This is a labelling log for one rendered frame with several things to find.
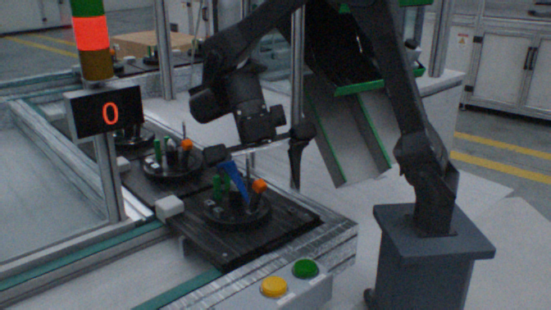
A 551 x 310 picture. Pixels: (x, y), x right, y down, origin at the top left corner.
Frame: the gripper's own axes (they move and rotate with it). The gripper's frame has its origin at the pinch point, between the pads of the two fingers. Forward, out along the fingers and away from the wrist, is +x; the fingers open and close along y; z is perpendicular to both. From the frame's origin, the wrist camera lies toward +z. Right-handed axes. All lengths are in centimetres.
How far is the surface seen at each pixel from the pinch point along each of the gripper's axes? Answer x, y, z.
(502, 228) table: 25, 54, -28
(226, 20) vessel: -66, 11, -86
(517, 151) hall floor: 15, 230, -257
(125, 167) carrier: -13.5, -28.1, -38.5
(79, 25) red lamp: -30.1, -22.7, 3.1
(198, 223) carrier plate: 4.3, -13.7, -17.2
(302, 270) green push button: 16.6, 1.8, -2.9
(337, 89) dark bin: -13.5, 19.1, -11.0
